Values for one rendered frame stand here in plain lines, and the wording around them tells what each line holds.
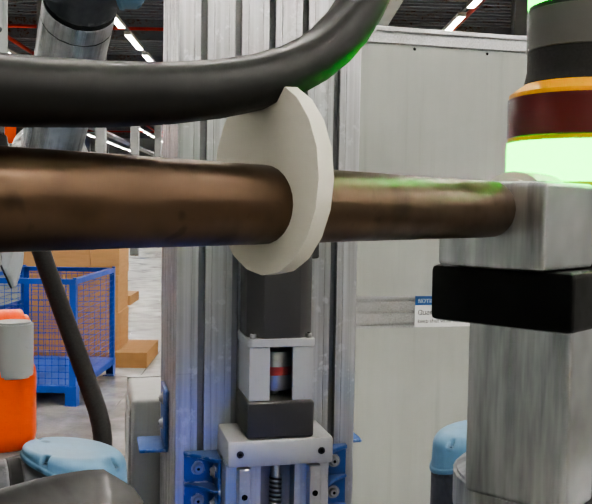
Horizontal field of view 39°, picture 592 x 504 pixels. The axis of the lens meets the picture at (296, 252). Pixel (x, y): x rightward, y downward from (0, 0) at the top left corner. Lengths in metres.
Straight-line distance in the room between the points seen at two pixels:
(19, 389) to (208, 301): 3.07
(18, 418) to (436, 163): 2.60
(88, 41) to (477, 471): 0.74
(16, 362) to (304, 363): 3.10
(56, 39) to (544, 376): 0.76
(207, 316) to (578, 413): 0.92
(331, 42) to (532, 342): 0.11
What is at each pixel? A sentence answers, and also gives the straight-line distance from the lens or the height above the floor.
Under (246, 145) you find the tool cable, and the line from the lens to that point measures 0.15.
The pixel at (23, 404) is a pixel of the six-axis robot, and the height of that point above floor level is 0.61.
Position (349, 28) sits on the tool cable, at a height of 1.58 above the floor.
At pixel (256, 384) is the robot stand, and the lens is 1.06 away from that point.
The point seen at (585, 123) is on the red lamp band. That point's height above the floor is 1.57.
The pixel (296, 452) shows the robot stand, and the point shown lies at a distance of 1.09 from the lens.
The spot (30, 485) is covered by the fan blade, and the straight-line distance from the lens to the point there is 0.31.
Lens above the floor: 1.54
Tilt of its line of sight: 3 degrees down
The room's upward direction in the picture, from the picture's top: 1 degrees clockwise
